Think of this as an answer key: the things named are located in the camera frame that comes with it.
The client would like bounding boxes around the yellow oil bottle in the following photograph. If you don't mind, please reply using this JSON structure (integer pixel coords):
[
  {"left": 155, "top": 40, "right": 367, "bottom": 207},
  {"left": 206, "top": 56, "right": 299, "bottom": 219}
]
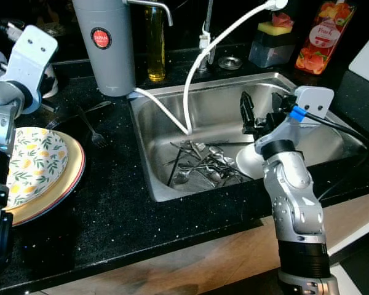
[{"left": 145, "top": 5, "right": 167, "bottom": 83}]

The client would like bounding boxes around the blue tape on cable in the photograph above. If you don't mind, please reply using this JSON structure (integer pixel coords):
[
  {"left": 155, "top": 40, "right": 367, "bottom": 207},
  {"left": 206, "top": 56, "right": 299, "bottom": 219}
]
[{"left": 289, "top": 106, "right": 307, "bottom": 121}]

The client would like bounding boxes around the yellow plate with red rim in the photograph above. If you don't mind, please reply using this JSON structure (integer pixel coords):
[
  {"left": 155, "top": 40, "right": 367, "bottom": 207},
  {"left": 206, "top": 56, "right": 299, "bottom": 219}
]
[{"left": 5, "top": 129, "right": 86, "bottom": 227}]

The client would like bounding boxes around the grey water filter with tap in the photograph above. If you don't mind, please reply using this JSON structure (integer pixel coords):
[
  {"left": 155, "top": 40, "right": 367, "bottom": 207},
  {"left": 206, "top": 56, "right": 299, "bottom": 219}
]
[{"left": 72, "top": 0, "right": 174, "bottom": 98}]

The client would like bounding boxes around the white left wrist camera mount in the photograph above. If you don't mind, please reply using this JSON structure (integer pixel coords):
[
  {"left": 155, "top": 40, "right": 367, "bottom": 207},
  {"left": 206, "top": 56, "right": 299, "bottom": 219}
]
[{"left": 0, "top": 25, "right": 59, "bottom": 99}]

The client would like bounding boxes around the peach dish soap bottle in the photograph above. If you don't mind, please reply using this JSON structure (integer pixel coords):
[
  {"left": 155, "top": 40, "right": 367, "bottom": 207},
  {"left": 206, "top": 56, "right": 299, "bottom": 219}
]
[{"left": 295, "top": 0, "right": 357, "bottom": 76}]

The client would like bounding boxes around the yellow sponge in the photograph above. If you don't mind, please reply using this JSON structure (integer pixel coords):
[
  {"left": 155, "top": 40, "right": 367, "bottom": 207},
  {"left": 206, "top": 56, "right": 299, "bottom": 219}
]
[{"left": 257, "top": 22, "right": 285, "bottom": 36}]

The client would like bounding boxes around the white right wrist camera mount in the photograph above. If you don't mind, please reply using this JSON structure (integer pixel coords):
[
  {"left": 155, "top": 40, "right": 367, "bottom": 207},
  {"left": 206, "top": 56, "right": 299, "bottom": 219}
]
[{"left": 272, "top": 86, "right": 335, "bottom": 146}]

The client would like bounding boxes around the white cutting board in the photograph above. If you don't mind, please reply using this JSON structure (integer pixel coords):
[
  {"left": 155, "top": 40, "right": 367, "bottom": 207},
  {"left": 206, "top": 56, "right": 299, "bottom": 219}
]
[{"left": 347, "top": 28, "right": 369, "bottom": 87}]

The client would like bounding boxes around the dark sponge holder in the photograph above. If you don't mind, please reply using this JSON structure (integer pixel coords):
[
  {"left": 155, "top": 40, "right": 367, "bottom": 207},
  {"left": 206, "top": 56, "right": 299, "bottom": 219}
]
[{"left": 248, "top": 25, "right": 296, "bottom": 68}]

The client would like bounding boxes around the round metal ring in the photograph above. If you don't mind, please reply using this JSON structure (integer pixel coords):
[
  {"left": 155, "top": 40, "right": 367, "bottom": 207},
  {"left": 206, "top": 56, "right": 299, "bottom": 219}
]
[{"left": 218, "top": 55, "right": 244, "bottom": 70}]

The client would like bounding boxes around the steel knife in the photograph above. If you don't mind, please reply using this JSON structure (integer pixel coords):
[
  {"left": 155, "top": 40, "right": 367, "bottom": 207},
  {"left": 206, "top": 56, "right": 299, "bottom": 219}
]
[{"left": 204, "top": 141, "right": 256, "bottom": 148}]

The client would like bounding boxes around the chrome sink faucet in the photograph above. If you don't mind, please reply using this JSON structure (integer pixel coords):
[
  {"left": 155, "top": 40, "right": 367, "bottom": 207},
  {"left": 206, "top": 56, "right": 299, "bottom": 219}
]
[{"left": 200, "top": 0, "right": 217, "bottom": 67}]

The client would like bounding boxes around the stainless steel sink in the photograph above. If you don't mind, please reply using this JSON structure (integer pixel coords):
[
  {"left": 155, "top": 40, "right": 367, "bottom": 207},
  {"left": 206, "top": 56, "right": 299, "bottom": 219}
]
[{"left": 128, "top": 72, "right": 369, "bottom": 203}]

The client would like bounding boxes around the dark chopstick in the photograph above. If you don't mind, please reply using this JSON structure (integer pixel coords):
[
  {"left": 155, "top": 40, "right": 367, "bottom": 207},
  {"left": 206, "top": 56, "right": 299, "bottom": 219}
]
[{"left": 166, "top": 146, "right": 185, "bottom": 187}]

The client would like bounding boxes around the white cup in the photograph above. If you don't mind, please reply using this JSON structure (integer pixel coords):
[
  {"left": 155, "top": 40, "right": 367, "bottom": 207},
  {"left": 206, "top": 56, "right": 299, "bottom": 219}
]
[{"left": 42, "top": 63, "right": 60, "bottom": 99}]

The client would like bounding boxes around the steel fork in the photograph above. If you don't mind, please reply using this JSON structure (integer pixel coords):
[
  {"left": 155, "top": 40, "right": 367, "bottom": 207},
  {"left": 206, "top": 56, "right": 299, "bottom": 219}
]
[{"left": 79, "top": 104, "right": 109, "bottom": 149}]

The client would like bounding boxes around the white hose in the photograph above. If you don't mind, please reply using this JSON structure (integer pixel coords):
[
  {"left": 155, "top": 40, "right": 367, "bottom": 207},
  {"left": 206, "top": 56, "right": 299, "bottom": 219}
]
[{"left": 134, "top": 0, "right": 290, "bottom": 136}]

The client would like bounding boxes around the floral lemon print plate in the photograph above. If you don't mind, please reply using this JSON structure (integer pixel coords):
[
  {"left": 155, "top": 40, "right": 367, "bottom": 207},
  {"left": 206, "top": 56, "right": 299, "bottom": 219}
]
[{"left": 6, "top": 127, "right": 70, "bottom": 210}]

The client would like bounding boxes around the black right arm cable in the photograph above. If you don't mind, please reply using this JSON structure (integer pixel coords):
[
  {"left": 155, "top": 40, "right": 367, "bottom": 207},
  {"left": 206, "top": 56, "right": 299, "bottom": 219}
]
[{"left": 295, "top": 112, "right": 369, "bottom": 200}]

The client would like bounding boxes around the pink scrubber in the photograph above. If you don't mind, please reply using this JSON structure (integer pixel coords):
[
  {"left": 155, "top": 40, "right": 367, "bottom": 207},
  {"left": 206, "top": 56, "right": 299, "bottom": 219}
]
[{"left": 271, "top": 12, "right": 295, "bottom": 29}]

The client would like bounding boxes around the black ladle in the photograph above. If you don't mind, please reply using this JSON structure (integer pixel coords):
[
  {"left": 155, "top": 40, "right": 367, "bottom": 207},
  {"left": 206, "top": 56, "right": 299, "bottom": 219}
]
[{"left": 46, "top": 100, "right": 114, "bottom": 131}]

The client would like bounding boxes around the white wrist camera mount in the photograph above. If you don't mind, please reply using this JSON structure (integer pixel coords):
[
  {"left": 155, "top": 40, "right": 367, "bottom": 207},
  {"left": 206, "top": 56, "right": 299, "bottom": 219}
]
[
  {"left": 0, "top": 25, "right": 59, "bottom": 99},
  {"left": 272, "top": 86, "right": 335, "bottom": 146}
]

